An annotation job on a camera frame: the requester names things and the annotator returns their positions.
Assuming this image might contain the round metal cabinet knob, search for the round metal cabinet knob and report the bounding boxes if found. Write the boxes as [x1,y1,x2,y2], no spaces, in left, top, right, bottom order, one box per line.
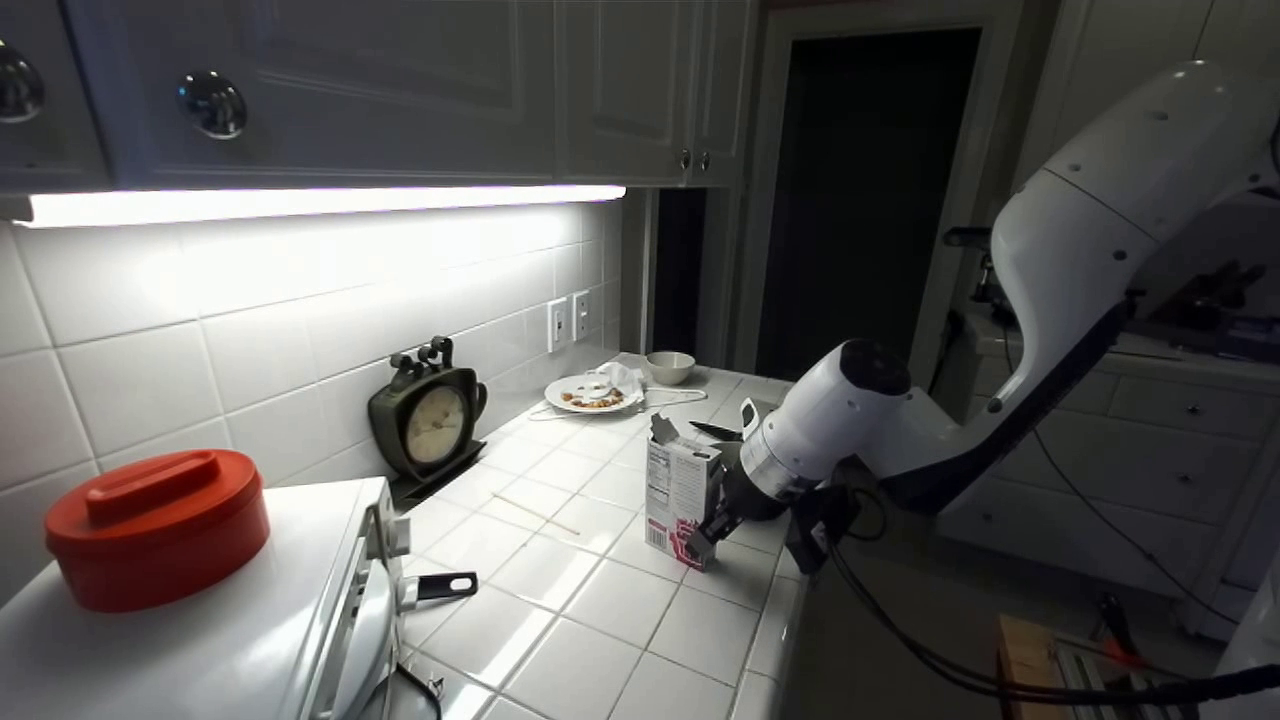
[177,67,254,146]
[0,37,52,133]

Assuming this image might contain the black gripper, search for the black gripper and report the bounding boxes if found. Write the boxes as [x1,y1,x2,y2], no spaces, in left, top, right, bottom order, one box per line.
[694,451,805,551]

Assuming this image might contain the red round lid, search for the red round lid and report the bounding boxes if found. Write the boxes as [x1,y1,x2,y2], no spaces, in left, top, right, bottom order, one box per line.
[39,449,271,616]

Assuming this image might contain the white red milk carton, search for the white red milk carton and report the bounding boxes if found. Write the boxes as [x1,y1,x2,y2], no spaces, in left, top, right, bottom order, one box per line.
[645,412,738,578]

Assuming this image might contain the white plate with food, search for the white plate with food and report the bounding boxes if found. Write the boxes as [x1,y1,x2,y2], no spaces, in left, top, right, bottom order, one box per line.
[541,371,647,420]

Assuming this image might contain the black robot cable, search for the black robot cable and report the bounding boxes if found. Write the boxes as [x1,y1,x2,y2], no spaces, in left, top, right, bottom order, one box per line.
[820,456,1280,713]

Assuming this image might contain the white lower cabinets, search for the white lower cabinets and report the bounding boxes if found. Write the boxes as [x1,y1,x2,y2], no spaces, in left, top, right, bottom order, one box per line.
[934,323,1280,616]

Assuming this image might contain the white toaster oven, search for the white toaster oven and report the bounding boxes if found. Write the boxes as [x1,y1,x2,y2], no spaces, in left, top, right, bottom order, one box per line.
[0,475,421,720]

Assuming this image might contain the white upper cabinets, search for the white upper cabinets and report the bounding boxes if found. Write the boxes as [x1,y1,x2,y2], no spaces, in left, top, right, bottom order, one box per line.
[0,0,768,192]

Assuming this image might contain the under-cabinet light strip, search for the under-cabinet light strip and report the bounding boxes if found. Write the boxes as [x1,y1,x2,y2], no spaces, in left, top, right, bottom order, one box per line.
[12,179,631,231]

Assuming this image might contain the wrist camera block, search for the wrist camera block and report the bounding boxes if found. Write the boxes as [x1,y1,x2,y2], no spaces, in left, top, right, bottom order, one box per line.
[785,456,874,578]

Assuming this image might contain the black round clock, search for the black round clock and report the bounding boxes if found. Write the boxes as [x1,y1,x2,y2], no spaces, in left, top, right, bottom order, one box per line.
[365,336,492,514]

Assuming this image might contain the large beige bowl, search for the large beige bowl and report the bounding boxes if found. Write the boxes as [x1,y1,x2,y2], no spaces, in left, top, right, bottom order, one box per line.
[645,348,699,389]

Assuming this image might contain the white cabinets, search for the white cabinets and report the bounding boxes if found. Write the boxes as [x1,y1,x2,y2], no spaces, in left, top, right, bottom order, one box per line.
[934,323,1280,616]
[0,0,768,192]

